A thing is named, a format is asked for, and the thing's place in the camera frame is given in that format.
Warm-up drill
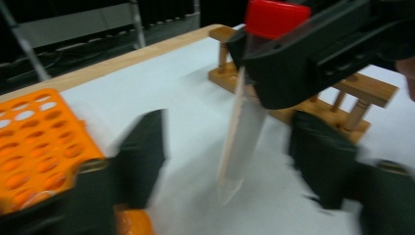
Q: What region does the orange plastic tube rack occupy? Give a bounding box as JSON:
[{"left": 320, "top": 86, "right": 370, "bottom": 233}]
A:
[{"left": 0, "top": 87, "right": 156, "bottom": 235}]

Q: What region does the wooden table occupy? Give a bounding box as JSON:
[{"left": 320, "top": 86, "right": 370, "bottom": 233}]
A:
[{"left": 0, "top": 23, "right": 229, "bottom": 103}]

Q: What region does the wooden tube rack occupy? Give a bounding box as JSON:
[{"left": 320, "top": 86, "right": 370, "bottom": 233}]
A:
[{"left": 207, "top": 25, "right": 399, "bottom": 145}]

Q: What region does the white table sheet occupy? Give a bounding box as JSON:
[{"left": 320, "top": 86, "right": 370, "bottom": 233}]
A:
[{"left": 60, "top": 23, "right": 415, "bottom": 235}]

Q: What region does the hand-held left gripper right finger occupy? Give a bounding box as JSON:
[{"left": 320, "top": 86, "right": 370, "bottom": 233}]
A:
[{"left": 288, "top": 110, "right": 360, "bottom": 210}]

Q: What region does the grey metal stand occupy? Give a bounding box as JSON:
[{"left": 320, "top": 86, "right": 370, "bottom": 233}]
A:
[{"left": 0, "top": 0, "right": 148, "bottom": 82}]

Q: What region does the red-capped test tube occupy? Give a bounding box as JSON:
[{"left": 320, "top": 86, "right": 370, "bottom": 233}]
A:
[{"left": 216, "top": 0, "right": 311, "bottom": 207}]

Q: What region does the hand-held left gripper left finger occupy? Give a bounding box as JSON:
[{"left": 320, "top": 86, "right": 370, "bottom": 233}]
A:
[{"left": 112, "top": 109, "right": 168, "bottom": 210}]

